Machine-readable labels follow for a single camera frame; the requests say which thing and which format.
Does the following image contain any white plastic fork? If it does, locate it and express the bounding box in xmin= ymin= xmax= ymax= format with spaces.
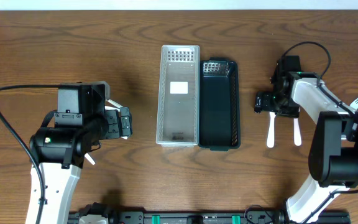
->
xmin=266 ymin=111 xmax=276 ymax=148

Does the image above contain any white spoon bottom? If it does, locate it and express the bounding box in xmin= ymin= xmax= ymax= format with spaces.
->
xmin=85 ymin=153 xmax=96 ymax=166

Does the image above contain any white spoon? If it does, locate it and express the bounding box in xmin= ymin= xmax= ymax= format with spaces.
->
xmin=107 ymin=99 xmax=122 ymax=108
xmin=85 ymin=153 xmax=96 ymax=166

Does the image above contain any mint green plastic fork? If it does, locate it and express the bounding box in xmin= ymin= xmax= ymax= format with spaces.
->
xmin=340 ymin=96 xmax=358 ymax=141

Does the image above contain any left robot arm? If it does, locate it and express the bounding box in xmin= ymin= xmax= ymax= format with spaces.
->
xmin=25 ymin=105 xmax=132 ymax=223

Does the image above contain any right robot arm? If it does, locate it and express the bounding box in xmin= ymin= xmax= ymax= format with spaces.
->
xmin=254 ymin=72 xmax=358 ymax=223

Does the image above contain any white spoon top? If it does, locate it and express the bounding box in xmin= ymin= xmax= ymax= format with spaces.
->
xmin=107 ymin=99 xmax=122 ymax=108

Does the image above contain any clear plastic basket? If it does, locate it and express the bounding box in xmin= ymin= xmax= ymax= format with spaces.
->
xmin=156 ymin=45 xmax=200 ymax=147

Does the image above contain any dark green plastic basket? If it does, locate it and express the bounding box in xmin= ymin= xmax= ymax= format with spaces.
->
xmin=198 ymin=58 xmax=241 ymax=151

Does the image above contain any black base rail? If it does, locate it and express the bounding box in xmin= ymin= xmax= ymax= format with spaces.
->
xmin=68 ymin=202 xmax=352 ymax=224

